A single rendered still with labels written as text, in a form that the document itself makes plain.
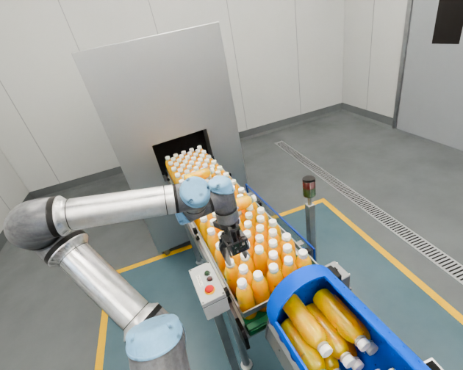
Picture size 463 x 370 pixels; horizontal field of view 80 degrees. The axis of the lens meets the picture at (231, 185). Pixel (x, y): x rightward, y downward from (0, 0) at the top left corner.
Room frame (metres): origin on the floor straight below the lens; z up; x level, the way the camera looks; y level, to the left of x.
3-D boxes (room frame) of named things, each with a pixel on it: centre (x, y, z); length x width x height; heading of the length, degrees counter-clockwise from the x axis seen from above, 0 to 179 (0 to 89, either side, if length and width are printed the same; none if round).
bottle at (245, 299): (0.75, 0.04, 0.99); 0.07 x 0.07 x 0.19
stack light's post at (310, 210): (1.15, -0.38, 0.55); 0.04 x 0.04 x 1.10; 17
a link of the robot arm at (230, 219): (0.73, 0.03, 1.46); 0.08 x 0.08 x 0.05
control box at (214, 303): (0.79, 0.19, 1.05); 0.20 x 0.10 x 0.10; 17
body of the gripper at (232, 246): (0.72, 0.03, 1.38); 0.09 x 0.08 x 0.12; 17
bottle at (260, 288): (0.77, -0.03, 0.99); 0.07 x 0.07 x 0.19
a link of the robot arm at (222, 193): (0.73, 0.04, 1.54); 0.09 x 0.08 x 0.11; 109
